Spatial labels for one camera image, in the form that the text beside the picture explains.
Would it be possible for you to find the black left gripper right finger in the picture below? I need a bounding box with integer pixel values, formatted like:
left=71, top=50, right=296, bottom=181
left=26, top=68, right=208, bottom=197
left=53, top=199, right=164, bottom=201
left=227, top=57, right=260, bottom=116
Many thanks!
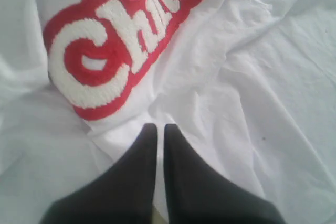
left=164, top=124, right=285, bottom=223

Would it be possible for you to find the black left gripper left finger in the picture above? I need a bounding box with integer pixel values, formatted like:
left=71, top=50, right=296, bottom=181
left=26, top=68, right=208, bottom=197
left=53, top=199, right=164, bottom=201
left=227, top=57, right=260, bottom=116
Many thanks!
left=41, top=124, right=158, bottom=223

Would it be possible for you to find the white t-shirt red Chinese logo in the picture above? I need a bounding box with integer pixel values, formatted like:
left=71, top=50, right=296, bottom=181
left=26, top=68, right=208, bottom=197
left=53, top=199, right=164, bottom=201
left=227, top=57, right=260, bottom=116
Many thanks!
left=1, top=0, right=335, bottom=223

